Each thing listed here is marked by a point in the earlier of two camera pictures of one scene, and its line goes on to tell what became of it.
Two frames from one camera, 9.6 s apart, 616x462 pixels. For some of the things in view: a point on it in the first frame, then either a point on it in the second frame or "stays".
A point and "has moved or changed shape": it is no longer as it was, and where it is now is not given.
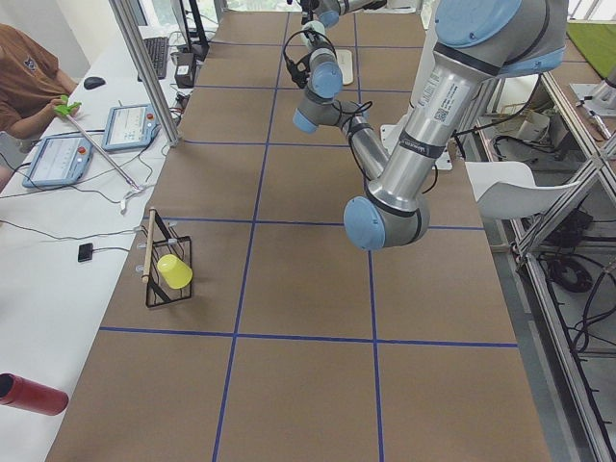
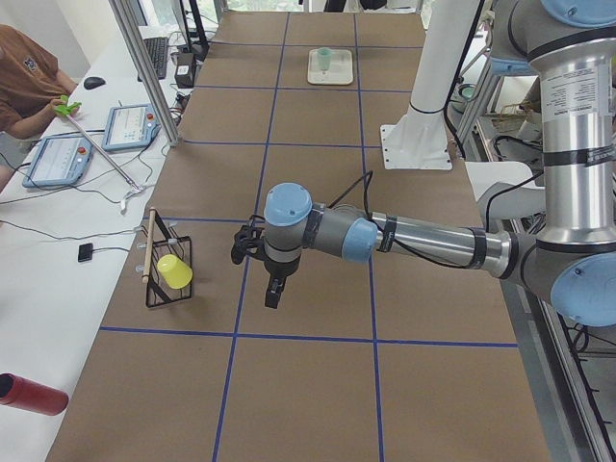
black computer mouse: [91, 82] stays
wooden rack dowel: [148, 244] stays
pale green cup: [315, 25] has moved or changed shape
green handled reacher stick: [64, 110] stays
